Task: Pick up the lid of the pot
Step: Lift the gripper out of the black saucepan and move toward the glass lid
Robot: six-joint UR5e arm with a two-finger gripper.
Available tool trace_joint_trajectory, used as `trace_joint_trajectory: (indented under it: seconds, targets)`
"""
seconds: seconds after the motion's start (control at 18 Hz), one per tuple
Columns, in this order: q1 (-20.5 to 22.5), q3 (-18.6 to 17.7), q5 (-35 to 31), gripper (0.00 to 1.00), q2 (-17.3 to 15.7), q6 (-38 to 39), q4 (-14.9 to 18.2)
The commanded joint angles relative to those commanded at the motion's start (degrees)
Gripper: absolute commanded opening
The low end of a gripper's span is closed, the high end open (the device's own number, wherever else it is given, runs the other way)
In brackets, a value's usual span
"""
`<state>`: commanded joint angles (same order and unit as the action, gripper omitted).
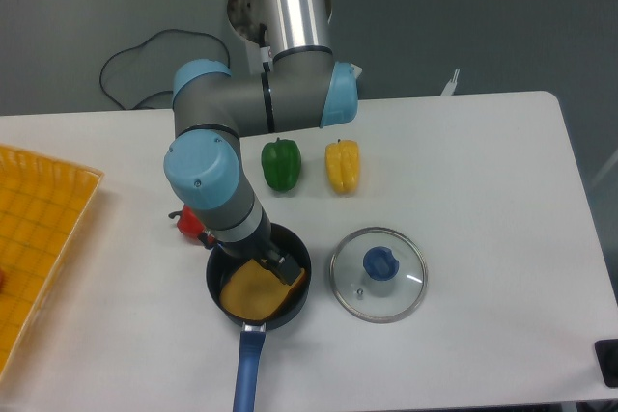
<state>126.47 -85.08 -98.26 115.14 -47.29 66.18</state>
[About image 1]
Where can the glass lid blue knob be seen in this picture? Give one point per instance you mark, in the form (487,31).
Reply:
(378,275)

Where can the yellow plastic basket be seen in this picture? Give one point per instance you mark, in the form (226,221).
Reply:
(43,201)

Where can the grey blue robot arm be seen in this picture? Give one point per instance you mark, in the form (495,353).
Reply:
(305,87)

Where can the yellow bell pepper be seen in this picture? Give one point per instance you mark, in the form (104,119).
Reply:
(342,163)

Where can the green bell pepper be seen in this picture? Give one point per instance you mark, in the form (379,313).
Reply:
(281,164)

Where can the white bracket behind table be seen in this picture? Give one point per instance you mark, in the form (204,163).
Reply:
(451,85)

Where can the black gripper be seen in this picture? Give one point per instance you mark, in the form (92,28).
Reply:
(257,244)

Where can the black device table edge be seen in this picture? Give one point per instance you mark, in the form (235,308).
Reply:
(607,355)

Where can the red camera mount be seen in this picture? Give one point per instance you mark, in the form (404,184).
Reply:
(190,227)

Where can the black pot blue handle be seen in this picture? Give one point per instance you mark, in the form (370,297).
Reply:
(253,334)

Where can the yellow bread slice toy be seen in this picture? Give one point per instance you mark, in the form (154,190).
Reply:
(254,293)

